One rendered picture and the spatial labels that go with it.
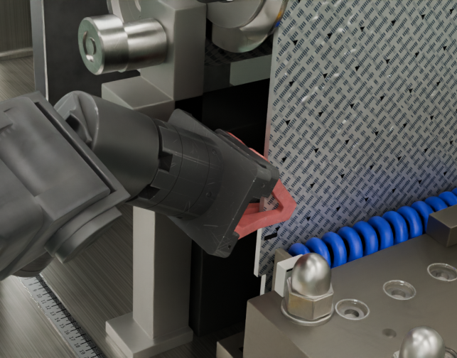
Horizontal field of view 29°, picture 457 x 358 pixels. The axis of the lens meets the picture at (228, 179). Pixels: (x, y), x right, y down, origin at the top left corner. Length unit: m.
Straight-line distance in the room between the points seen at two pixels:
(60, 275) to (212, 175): 0.33
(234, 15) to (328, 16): 0.06
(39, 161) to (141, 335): 0.35
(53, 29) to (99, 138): 0.45
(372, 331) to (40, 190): 0.26
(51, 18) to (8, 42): 0.41
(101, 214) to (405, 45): 0.29
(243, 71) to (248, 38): 0.63
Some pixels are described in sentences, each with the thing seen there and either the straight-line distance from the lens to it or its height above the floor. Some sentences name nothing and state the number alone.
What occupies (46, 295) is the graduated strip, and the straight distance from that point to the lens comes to 0.84.
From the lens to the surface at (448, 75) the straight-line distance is 0.72.
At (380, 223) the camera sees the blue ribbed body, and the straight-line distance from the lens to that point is 0.70.
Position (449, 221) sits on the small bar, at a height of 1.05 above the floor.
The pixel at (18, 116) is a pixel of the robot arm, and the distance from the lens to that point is 0.47.
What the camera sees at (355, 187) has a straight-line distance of 0.70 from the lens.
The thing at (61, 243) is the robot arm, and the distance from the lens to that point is 0.46.
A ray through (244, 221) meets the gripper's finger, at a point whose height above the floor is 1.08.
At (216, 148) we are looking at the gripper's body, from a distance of 0.58.
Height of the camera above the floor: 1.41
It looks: 30 degrees down
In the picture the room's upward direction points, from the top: 3 degrees clockwise
